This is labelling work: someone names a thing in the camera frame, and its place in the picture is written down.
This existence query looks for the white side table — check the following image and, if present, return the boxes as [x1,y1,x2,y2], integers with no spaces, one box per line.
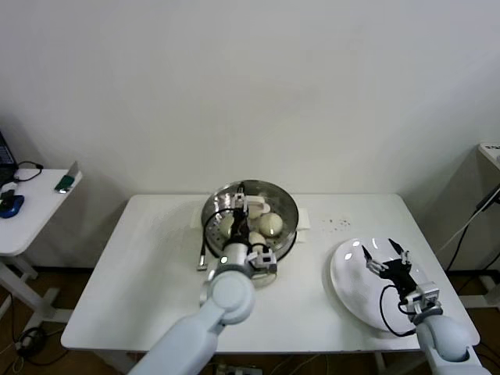
[0,167,84,325]

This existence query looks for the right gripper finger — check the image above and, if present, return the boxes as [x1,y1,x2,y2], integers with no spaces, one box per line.
[387,237,411,266]
[361,245,388,274]

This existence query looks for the glass lid with white handle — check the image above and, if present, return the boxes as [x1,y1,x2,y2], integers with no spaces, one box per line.
[203,180,298,255]

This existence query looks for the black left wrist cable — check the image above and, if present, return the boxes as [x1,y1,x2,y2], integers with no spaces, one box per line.
[195,210,238,271]

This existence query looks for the white hanging cable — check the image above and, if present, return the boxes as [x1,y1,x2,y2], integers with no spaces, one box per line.
[436,210,480,253]

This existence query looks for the white round plate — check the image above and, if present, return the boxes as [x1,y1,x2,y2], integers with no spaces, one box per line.
[330,237,434,339]

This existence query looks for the white electric cooker pot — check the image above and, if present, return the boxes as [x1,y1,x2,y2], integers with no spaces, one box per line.
[210,230,312,289]

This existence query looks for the small green white gadget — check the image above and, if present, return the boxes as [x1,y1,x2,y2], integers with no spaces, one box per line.
[0,180,20,202]

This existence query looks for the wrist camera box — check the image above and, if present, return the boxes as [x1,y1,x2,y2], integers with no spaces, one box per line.
[413,281,441,309]
[248,249,277,277]

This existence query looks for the stainless steel steamer basket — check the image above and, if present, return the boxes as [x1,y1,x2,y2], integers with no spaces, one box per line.
[190,179,312,261]

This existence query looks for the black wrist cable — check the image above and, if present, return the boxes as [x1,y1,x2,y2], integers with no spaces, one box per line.
[380,284,419,337]
[195,210,238,271]

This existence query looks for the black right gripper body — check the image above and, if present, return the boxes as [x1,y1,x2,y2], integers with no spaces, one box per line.
[377,259,421,300]

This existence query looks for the green handled scraper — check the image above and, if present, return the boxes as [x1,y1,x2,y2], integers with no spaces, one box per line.
[54,159,82,193]

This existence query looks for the black floor cable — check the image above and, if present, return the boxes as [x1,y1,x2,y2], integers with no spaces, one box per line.
[11,326,73,368]

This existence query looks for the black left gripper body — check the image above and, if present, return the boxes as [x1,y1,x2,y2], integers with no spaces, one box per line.
[228,210,251,245]

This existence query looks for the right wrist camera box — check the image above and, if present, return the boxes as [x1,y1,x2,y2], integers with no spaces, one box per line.
[413,281,441,309]

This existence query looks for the dark crumb specks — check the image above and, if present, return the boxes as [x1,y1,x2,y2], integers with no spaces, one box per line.
[322,217,352,232]

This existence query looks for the blue handheld device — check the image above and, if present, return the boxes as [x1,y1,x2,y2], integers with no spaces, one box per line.
[0,194,26,219]

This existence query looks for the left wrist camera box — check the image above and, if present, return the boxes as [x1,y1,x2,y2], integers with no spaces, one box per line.
[248,249,277,277]

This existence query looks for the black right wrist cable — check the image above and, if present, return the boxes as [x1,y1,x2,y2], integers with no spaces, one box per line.
[380,284,419,337]

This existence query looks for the white cabinet with label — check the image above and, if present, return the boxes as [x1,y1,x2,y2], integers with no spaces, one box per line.
[477,142,500,184]

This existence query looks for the floor power strip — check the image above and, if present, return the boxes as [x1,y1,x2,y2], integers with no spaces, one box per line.
[217,362,263,375]

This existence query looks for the black laptop cable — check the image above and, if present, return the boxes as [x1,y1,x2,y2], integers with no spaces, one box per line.
[14,160,44,183]

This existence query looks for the black power cable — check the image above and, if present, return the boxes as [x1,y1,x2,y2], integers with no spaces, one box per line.
[445,189,500,273]

